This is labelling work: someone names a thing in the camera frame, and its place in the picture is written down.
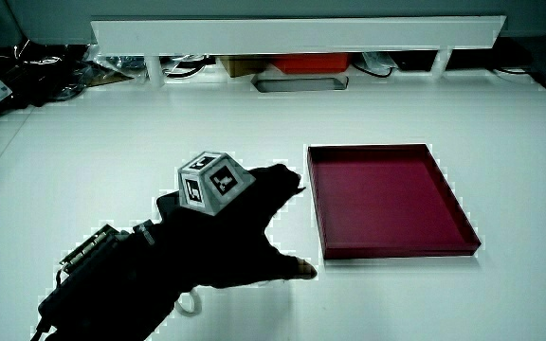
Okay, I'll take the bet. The dark red shallow tray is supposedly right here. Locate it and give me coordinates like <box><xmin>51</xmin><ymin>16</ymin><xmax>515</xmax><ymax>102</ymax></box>
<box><xmin>306</xmin><ymin>143</ymin><xmax>482</xmax><ymax>260</ymax></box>

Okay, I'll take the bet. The person's right hand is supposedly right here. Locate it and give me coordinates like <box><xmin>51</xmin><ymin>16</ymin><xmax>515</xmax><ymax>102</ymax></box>
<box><xmin>155</xmin><ymin>151</ymin><xmax>319</xmax><ymax>291</ymax></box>

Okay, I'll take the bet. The clear plastic bag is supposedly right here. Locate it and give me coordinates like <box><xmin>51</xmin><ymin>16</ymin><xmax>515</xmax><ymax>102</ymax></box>
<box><xmin>84</xmin><ymin>45</ymin><xmax>150</xmax><ymax>80</ymax></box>

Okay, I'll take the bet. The white desk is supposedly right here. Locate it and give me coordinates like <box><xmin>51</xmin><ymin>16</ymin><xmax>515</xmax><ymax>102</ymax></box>
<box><xmin>0</xmin><ymin>65</ymin><xmax>546</xmax><ymax>341</ymax></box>

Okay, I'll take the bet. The white desk shelf riser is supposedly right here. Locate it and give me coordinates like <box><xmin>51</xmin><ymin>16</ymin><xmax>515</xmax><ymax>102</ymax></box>
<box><xmin>90</xmin><ymin>15</ymin><xmax>508</xmax><ymax>90</ymax></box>

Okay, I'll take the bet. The orange box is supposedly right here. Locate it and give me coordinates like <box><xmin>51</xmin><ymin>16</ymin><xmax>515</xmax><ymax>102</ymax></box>
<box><xmin>271</xmin><ymin>52</ymin><xmax>353</xmax><ymax>75</ymax></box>

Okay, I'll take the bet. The black plastic bag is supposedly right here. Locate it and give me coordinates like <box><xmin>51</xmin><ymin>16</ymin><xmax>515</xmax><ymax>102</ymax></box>
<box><xmin>0</xmin><ymin>42</ymin><xmax>90</xmax><ymax>120</ymax></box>

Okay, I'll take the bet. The grey flat tray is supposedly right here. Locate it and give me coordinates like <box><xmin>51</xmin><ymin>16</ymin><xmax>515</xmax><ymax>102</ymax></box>
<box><xmin>251</xmin><ymin>75</ymin><xmax>350</xmax><ymax>94</ymax></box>

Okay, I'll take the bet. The brown cardboard box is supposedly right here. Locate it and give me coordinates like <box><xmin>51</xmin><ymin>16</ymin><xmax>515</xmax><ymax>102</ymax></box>
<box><xmin>218</xmin><ymin>55</ymin><xmax>275</xmax><ymax>79</ymax></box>

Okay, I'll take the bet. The black cable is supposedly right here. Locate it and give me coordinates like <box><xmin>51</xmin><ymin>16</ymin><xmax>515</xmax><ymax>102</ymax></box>
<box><xmin>352</xmin><ymin>51</ymin><xmax>396</xmax><ymax>80</ymax></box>

